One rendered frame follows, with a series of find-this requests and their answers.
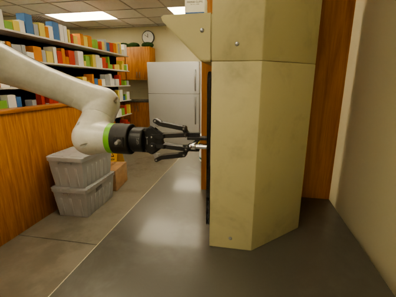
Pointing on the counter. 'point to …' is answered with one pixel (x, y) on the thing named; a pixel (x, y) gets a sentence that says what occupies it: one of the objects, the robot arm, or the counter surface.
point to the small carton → (195, 6)
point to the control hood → (193, 33)
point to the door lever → (197, 145)
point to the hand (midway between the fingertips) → (200, 142)
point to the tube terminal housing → (260, 116)
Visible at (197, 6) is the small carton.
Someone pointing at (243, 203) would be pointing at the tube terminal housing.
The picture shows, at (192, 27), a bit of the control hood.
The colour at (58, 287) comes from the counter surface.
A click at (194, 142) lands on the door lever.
